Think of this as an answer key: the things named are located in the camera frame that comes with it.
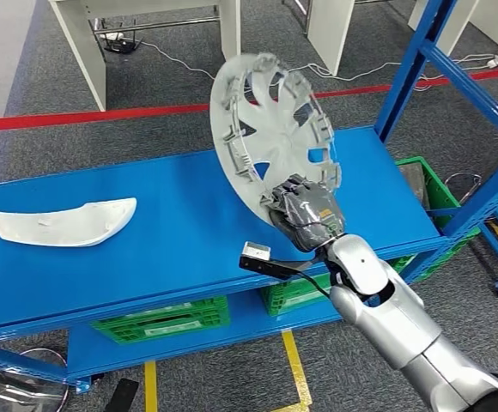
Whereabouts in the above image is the grey flat part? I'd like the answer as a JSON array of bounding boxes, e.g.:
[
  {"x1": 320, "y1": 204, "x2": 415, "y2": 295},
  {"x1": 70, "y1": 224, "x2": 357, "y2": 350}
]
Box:
[{"x1": 397, "y1": 163, "x2": 431, "y2": 210}]

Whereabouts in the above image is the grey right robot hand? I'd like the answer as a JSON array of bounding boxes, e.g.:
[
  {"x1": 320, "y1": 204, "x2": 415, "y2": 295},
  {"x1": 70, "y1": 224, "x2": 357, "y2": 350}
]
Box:
[{"x1": 268, "y1": 173, "x2": 347, "y2": 254}]

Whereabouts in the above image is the black router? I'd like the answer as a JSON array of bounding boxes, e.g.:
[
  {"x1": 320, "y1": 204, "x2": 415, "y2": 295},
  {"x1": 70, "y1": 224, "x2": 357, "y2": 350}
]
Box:
[{"x1": 101, "y1": 31, "x2": 140, "y2": 55}]

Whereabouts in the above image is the white desk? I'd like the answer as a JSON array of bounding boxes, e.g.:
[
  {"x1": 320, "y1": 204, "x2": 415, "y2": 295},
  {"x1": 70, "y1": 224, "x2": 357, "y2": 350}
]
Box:
[
  {"x1": 408, "y1": 0, "x2": 498, "y2": 57},
  {"x1": 307, "y1": 0, "x2": 357, "y2": 76},
  {"x1": 48, "y1": 0, "x2": 242, "y2": 112}
]

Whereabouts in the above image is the white curved plastic part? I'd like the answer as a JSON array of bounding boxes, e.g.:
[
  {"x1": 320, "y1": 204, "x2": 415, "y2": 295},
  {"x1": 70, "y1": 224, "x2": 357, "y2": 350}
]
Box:
[{"x1": 0, "y1": 197, "x2": 138, "y2": 248}]

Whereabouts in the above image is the red barrier belt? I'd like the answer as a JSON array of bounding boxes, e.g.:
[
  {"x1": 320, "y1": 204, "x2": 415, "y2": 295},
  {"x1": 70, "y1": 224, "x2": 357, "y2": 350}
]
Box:
[{"x1": 0, "y1": 65, "x2": 498, "y2": 135}]

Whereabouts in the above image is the chrome stanchion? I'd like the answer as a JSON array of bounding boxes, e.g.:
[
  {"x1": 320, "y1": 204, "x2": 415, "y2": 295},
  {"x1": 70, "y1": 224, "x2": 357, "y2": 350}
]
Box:
[
  {"x1": 444, "y1": 172, "x2": 482, "y2": 206},
  {"x1": 0, "y1": 348, "x2": 70, "y2": 412}
]

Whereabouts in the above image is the grey plastic wheel hubcap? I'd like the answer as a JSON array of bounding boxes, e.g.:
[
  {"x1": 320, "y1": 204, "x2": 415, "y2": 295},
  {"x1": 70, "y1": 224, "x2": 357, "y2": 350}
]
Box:
[{"x1": 209, "y1": 51, "x2": 343, "y2": 228}]

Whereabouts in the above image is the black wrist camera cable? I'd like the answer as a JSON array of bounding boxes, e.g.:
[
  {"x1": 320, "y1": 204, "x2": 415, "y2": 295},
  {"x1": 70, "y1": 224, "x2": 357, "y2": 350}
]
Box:
[{"x1": 295, "y1": 270, "x2": 333, "y2": 300}]

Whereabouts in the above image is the robot left foot plate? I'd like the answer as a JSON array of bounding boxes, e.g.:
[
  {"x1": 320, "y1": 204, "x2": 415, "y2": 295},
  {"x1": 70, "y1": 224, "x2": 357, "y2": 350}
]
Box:
[{"x1": 103, "y1": 378, "x2": 140, "y2": 412}]

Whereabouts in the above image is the green plastic crate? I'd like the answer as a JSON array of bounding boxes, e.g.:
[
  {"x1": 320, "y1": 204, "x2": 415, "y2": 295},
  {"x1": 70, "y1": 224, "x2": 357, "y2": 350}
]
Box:
[
  {"x1": 263, "y1": 289, "x2": 335, "y2": 318},
  {"x1": 104, "y1": 318, "x2": 231, "y2": 345},
  {"x1": 388, "y1": 156, "x2": 482, "y2": 284},
  {"x1": 91, "y1": 295, "x2": 230, "y2": 330},
  {"x1": 261, "y1": 274, "x2": 331, "y2": 297}
]

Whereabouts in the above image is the white floor cable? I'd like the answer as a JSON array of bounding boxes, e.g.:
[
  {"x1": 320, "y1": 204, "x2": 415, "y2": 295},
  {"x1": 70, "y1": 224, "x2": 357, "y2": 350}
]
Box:
[
  {"x1": 289, "y1": 59, "x2": 404, "y2": 83},
  {"x1": 416, "y1": 52, "x2": 498, "y2": 92},
  {"x1": 139, "y1": 39, "x2": 215, "y2": 81}
]

